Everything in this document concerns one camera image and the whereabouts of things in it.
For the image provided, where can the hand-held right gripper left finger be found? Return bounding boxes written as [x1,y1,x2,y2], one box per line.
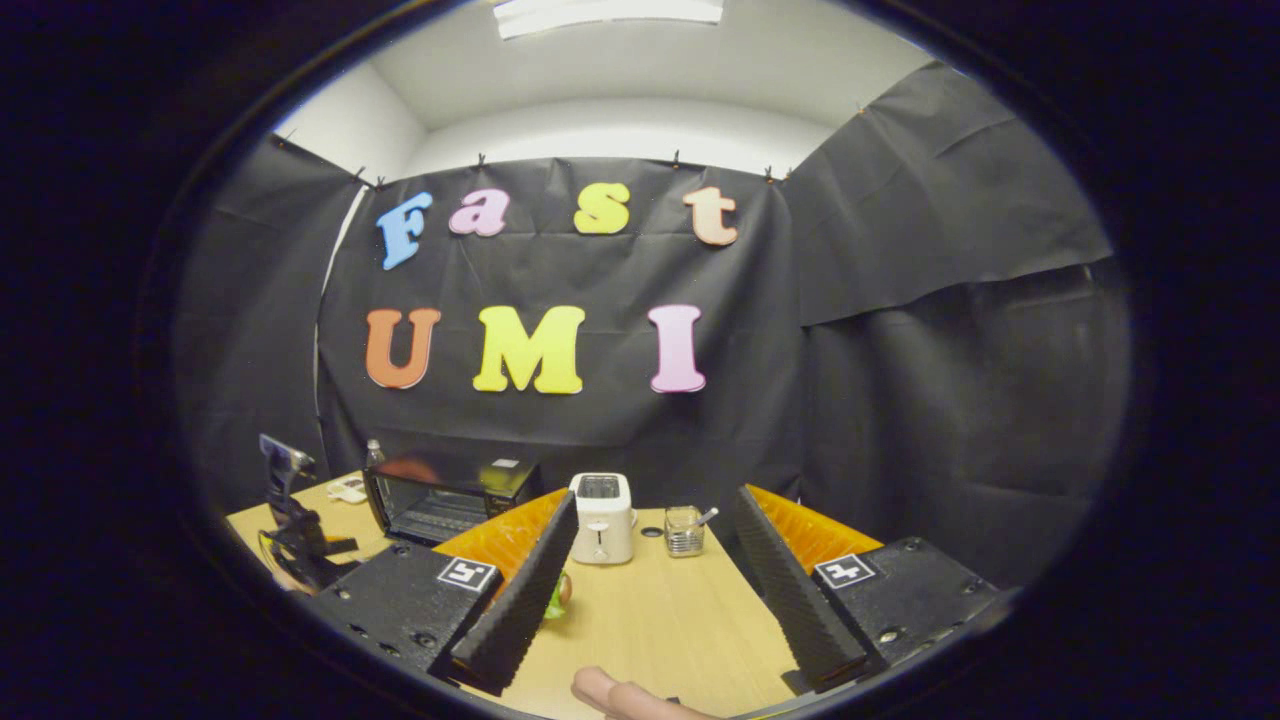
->
[298,488,581,698]

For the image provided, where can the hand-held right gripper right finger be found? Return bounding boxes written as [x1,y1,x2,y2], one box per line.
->
[735,484,1006,694]

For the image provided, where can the black electric oven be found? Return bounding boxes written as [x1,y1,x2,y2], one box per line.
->
[362,458,544,548]

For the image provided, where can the white toaster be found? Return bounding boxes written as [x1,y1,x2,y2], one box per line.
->
[568,472,637,566]

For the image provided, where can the glass jar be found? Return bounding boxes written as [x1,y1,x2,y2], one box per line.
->
[664,506,706,558]

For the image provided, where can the ceiling light panel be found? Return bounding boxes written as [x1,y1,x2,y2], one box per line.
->
[493,0,724,39]

